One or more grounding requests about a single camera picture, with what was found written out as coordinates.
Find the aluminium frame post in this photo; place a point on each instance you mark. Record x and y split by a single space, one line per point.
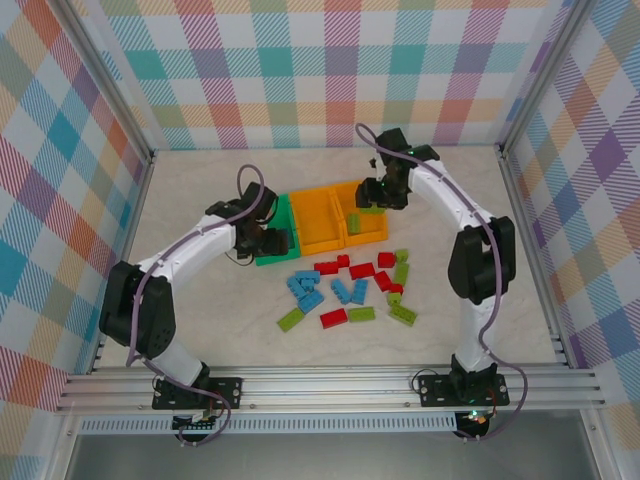
546 75
111 85

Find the aluminium side rail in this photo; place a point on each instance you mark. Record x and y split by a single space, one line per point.
136 210
533 260

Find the green plastic bin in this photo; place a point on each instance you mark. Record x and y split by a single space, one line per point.
285 210

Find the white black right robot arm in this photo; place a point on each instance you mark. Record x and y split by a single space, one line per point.
450 195

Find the green lego brick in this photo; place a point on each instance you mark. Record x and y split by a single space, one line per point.
374 210
402 256
403 315
401 274
354 223
395 299
291 320
363 314

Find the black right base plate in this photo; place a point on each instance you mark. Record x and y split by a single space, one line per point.
435 390

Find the orange plastic bin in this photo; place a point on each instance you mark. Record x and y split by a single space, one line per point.
315 225
372 231

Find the small red lego brick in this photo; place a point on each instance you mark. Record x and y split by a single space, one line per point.
396 289
343 260

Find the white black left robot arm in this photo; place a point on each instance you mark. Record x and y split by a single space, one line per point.
185 245

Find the blue lego brick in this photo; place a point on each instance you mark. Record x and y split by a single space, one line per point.
341 291
310 302
292 289
359 293
307 287
306 276

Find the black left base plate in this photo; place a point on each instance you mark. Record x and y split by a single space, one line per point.
230 387

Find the aluminium mounting rail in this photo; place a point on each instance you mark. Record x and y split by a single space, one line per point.
325 387

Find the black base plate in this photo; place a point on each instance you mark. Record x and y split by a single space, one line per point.
435 390
230 387

